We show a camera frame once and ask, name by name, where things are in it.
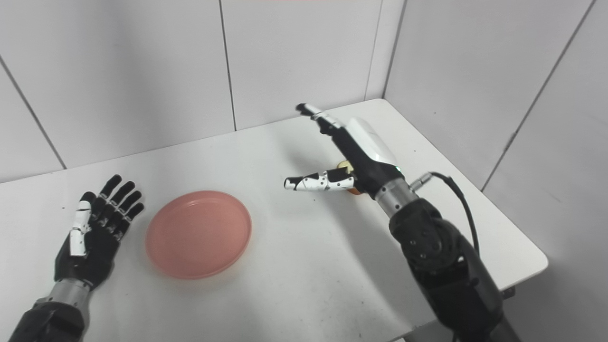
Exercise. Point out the pink round plate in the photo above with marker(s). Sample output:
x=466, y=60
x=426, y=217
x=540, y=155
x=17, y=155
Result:
x=199, y=232

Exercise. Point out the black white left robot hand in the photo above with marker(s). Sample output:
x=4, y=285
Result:
x=92, y=259

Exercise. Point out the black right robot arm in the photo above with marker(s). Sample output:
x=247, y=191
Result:
x=441, y=256

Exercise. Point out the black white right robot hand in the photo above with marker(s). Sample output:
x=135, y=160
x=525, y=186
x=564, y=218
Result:
x=373, y=164

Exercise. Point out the slice of white bread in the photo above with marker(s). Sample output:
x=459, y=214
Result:
x=345, y=166

